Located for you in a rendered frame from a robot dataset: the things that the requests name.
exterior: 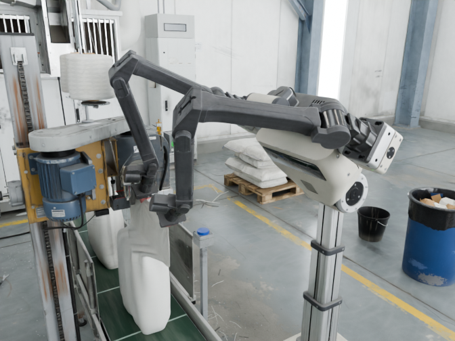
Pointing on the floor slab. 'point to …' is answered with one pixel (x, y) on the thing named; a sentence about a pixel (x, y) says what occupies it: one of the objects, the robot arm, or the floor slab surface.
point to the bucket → (372, 222)
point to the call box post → (204, 283)
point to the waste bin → (430, 239)
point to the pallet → (263, 196)
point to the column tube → (41, 261)
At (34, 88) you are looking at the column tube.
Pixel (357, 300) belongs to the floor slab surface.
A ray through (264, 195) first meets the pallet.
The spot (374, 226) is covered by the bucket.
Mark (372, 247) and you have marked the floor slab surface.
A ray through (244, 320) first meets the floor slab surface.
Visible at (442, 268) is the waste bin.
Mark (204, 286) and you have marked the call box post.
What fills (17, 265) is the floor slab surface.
